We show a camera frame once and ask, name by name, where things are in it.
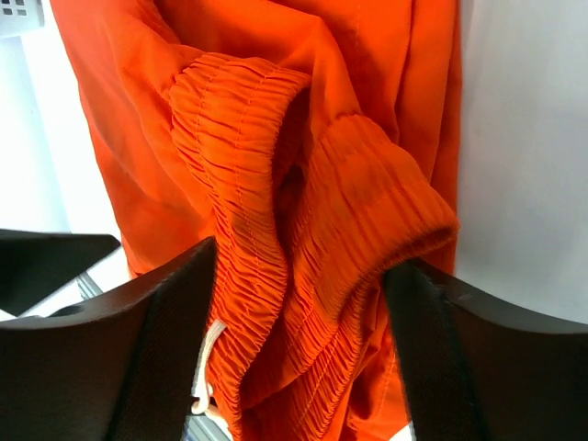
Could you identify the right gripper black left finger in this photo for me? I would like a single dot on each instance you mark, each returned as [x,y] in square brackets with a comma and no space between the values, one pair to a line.
[118,366]

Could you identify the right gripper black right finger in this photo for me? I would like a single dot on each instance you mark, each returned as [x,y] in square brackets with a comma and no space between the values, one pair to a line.
[475,367]

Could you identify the orange shorts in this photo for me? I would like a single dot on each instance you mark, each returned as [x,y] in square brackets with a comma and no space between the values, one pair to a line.
[318,142]

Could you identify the white plastic basket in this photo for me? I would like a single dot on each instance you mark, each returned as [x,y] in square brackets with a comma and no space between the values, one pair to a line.
[20,16]

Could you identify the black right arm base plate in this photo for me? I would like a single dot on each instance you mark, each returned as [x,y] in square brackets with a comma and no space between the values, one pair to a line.
[34,265]

